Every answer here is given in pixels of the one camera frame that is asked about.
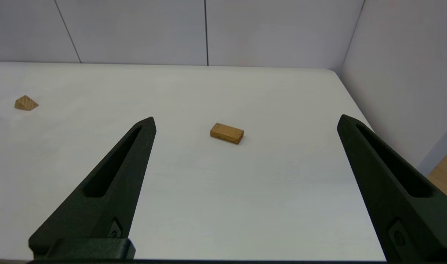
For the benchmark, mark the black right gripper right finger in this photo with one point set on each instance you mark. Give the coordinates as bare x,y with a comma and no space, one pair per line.
399,198

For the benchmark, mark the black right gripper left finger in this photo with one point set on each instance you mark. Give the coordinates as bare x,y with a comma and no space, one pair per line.
110,190

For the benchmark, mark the rectangular wooden building block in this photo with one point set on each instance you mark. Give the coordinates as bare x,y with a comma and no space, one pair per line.
227,132

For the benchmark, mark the triangular wooden building block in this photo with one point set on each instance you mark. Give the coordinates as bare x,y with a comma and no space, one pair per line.
25,103

